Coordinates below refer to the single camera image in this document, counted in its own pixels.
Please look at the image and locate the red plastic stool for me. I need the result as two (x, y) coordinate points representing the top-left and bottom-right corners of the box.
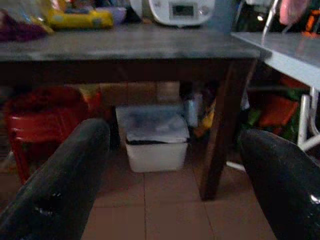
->
(3, 86), (101, 186)

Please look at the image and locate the pink cloth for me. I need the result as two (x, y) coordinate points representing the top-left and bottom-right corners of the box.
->
(278, 0), (311, 25)

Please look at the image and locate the white plastic waste bin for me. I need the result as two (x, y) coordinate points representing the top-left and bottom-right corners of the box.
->
(115, 104), (190, 173)

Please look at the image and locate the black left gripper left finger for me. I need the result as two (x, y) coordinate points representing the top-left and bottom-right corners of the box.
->
(0, 118), (111, 240)

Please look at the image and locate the dark purple bag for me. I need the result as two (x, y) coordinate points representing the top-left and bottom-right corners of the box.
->
(0, 8), (50, 43)

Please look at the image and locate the white folding table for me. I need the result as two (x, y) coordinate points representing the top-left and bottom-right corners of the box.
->
(226, 31), (320, 173)

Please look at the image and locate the purple bowl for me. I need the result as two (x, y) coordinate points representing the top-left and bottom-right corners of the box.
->
(96, 6), (128, 26)

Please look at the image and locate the dark wooden table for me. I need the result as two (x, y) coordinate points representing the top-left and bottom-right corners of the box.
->
(0, 23), (273, 202)

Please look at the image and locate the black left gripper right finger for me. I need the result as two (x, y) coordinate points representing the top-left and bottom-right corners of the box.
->
(239, 128), (320, 240)

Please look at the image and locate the yellow snack package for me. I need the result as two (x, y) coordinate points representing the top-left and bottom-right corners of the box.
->
(47, 9), (115, 30)

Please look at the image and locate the white rice cooker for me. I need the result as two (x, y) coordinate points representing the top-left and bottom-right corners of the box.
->
(129, 0), (216, 28)

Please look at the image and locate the orange plastic container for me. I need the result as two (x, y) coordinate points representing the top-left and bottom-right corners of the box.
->
(258, 94), (300, 128)

